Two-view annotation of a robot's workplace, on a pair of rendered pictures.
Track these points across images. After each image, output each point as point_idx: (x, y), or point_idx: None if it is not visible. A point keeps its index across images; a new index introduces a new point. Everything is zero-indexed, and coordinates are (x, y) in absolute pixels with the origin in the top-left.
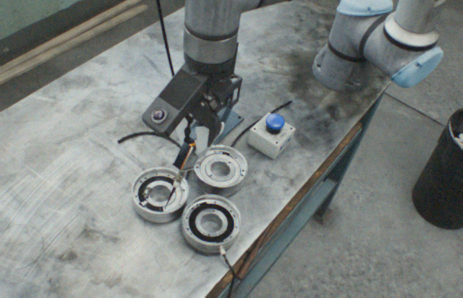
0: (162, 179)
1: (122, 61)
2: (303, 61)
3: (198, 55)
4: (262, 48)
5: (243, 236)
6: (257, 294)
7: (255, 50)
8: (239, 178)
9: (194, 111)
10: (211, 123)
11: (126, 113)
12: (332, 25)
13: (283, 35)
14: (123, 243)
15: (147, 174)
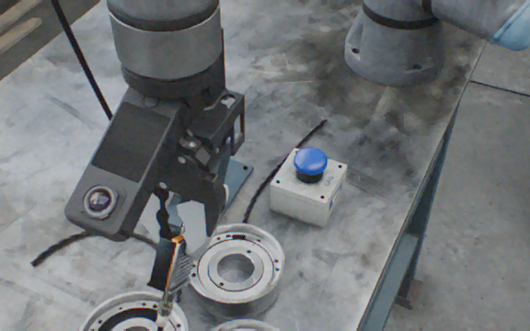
0: (133, 315)
1: (10, 116)
2: (327, 50)
3: (152, 65)
4: (253, 43)
5: None
6: None
7: (243, 49)
8: (274, 276)
9: (167, 176)
10: (206, 191)
11: (40, 208)
12: None
13: (283, 15)
14: None
15: (101, 313)
